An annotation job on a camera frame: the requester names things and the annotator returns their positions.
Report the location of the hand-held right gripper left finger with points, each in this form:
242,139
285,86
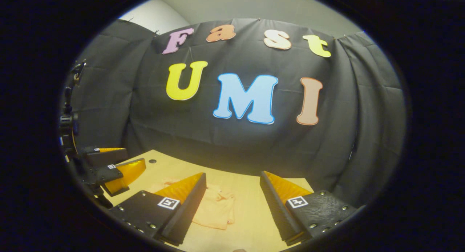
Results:
187,215

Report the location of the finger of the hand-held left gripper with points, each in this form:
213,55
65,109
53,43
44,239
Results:
109,156
109,174

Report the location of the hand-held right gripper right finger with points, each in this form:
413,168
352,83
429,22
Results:
278,212

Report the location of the orange T-shirt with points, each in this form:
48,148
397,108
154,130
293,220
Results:
216,208

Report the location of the black backdrop cloth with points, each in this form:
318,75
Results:
345,143

